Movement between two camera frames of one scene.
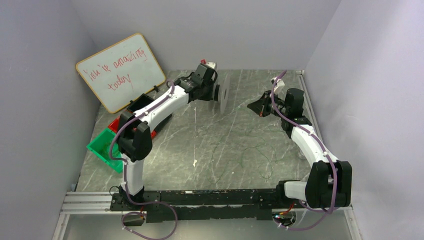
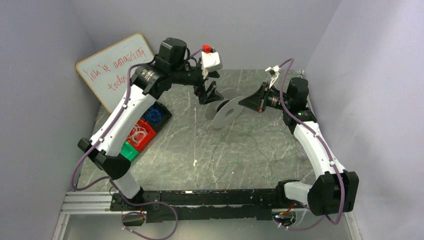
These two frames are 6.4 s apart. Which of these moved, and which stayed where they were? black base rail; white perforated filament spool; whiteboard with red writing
Moved: white perforated filament spool
Stayed: whiteboard with red writing; black base rail
